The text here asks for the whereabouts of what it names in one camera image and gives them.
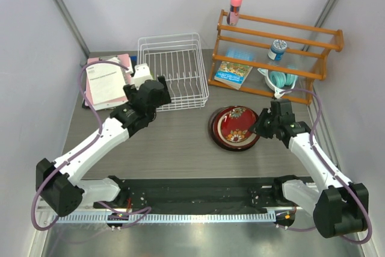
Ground dark red cream plate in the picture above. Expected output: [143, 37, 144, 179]
[216, 106, 258, 152]

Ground dark blue notebook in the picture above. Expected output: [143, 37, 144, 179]
[130, 55, 137, 73]

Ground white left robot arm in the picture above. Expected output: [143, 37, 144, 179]
[35, 64, 171, 217]

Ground teal cat ear headphones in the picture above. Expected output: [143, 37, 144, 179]
[257, 68, 298, 99]

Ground pink clipboard folder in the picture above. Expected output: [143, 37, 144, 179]
[82, 53, 135, 108]

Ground clear blue plastic box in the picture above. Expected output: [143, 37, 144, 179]
[226, 48, 254, 61]

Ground blue paperback book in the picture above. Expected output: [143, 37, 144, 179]
[214, 61, 253, 90]

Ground white wire dish rack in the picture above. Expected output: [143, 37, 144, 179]
[137, 33, 209, 111]

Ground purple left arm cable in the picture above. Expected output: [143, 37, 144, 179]
[31, 60, 152, 231]

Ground dark red patterned plate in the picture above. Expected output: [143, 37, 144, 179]
[213, 106, 259, 147]

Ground blue lidded jar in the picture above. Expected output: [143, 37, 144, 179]
[268, 39, 288, 61]

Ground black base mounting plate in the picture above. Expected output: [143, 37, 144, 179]
[108, 177, 294, 215]

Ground white manual booklet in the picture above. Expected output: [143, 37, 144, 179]
[85, 57, 133, 111]

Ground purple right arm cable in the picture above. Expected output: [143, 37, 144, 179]
[275, 88, 373, 244]

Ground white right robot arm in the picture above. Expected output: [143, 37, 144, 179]
[250, 91, 372, 244]

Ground white slotted cable duct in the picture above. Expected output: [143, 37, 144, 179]
[57, 211, 276, 224]

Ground orange wooden shelf rack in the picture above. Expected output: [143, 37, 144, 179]
[208, 10, 344, 105]

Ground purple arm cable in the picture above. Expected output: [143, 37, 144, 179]
[31, 60, 152, 231]
[275, 88, 373, 244]

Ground pink capped bottle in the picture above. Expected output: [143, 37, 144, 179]
[227, 0, 243, 26]

